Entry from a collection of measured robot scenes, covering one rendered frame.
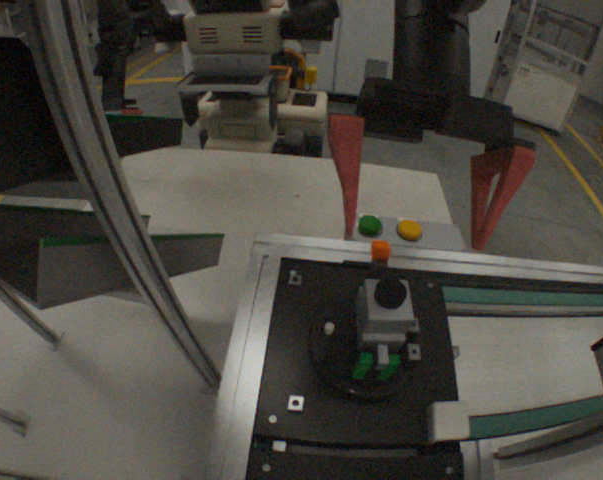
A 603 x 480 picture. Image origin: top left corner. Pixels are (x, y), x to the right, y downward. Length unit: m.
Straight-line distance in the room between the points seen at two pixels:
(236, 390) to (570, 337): 0.57
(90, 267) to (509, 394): 0.53
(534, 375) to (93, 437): 0.69
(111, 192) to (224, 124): 0.86
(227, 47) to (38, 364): 0.87
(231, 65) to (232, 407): 0.81
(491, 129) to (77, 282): 0.28
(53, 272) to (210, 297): 0.39
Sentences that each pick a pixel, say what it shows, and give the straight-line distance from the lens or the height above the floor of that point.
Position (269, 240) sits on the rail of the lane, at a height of 0.96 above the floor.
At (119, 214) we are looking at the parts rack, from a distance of 0.20.
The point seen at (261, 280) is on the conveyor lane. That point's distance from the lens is 0.46.
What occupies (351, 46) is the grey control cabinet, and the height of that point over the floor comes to 0.63.
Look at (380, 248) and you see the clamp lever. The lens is 0.35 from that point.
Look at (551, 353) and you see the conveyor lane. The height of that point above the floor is 0.92.
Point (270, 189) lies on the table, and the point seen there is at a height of 0.86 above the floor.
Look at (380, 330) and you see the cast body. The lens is 0.30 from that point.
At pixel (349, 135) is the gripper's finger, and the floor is 1.24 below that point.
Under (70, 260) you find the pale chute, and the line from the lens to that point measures 0.22.
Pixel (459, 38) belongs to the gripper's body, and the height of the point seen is 1.30.
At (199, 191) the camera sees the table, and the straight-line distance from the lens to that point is 0.77.
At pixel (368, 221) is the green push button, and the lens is 0.53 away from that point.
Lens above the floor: 1.33
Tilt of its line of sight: 48 degrees down
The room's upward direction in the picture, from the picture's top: 4 degrees clockwise
